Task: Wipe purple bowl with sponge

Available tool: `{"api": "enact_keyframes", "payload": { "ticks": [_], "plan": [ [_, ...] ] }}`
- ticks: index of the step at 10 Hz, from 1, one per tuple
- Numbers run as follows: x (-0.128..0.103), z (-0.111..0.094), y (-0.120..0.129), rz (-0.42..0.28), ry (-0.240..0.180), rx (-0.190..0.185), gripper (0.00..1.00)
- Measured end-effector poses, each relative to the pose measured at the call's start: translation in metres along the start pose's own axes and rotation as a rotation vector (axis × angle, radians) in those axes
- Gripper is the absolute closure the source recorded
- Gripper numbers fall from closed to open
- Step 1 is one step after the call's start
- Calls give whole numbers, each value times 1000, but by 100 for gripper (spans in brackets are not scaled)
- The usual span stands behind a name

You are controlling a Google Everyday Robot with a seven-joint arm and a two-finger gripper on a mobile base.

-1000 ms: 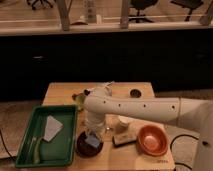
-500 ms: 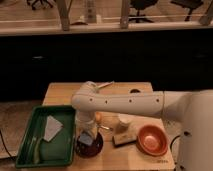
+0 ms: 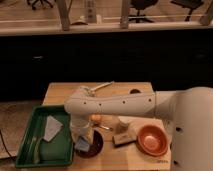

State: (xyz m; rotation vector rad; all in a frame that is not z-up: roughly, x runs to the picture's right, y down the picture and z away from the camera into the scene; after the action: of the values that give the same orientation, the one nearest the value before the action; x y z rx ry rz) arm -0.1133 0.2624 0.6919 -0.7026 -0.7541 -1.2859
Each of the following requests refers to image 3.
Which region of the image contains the office chair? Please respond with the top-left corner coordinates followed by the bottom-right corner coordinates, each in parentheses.
top-left (171, 0), bottom-right (204, 22)
top-left (129, 0), bottom-right (158, 23)
top-left (26, 0), bottom-right (53, 10)

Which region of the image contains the green plastic tray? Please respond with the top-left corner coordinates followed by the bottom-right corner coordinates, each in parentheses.
top-left (15, 105), bottom-right (73, 168)

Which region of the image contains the small orange object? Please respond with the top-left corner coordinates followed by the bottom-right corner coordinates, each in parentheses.
top-left (91, 115), bottom-right (101, 122)

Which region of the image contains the grey cloth in tray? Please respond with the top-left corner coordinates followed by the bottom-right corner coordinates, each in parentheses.
top-left (43, 116), bottom-right (63, 142)

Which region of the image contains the office chair centre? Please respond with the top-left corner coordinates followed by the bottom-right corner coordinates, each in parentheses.
top-left (129, 0), bottom-right (158, 23)

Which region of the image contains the white cup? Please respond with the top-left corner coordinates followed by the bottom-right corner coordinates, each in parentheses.
top-left (118, 116), bottom-right (132, 130)

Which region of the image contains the dark purple bowl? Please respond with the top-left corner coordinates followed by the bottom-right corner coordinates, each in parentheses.
top-left (76, 131), bottom-right (103, 158)

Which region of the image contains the blue sponge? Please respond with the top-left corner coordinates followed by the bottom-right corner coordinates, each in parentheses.
top-left (75, 137), bottom-right (90, 152)

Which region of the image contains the office chair left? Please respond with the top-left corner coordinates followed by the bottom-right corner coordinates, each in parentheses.
top-left (26, 0), bottom-right (53, 10)

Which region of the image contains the office chair right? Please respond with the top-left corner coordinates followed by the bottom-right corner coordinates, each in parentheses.
top-left (171, 0), bottom-right (204, 22)

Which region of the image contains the wooden spoon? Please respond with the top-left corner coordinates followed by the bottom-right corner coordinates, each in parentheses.
top-left (90, 81), bottom-right (114, 91)

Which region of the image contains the green utensil in tray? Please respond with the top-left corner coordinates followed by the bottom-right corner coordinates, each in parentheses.
top-left (30, 137), bottom-right (42, 164)

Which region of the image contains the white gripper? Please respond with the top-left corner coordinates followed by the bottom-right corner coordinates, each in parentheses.
top-left (70, 123), bottom-right (93, 140)

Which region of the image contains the black cable left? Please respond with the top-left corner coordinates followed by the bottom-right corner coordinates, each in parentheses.
top-left (0, 128), bottom-right (17, 162)

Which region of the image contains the orange bowl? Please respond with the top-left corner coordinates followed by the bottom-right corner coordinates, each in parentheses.
top-left (137, 125), bottom-right (168, 157)

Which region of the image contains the brown block sponge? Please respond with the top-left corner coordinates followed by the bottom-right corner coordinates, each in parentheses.
top-left (112, 133), bottom-right (136, 147)

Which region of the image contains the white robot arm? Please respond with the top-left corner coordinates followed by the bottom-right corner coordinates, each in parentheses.
top-left (64, 86), bottom-right (213, 171)

